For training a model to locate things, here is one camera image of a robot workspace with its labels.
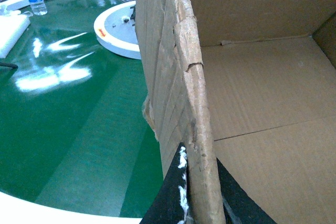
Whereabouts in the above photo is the green conveyor belt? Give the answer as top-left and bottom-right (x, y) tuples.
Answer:
(1, 0), (163, 218)

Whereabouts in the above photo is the white inner conveyor hub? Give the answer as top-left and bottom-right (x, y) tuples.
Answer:
(93, 1), (141, 60)

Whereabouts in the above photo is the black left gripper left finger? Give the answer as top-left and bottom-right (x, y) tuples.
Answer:
(140, 143), (193, 223)

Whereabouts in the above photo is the brown cardboard box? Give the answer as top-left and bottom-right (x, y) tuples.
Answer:
(135, 0), (335, 223)

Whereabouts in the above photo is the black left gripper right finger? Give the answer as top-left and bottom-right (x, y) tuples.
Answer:
(217, 160), (275, 223)

